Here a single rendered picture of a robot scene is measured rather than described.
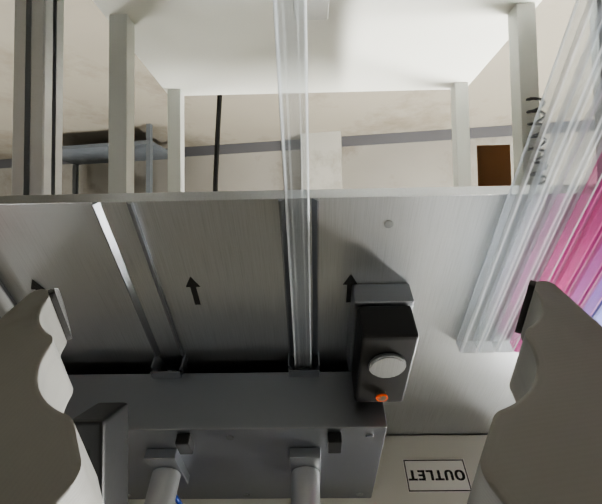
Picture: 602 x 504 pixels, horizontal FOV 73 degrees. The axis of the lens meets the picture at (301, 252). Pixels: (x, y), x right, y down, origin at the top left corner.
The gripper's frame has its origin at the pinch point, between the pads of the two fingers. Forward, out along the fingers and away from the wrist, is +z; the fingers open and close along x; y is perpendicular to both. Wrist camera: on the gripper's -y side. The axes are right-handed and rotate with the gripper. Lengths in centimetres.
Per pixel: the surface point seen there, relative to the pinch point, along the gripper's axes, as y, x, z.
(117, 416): 6.7, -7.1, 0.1
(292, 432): 19.3, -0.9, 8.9
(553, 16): -9, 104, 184
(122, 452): 8.3, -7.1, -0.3
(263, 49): -4, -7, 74
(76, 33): -8, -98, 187
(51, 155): 7, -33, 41
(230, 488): 29.3, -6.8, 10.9
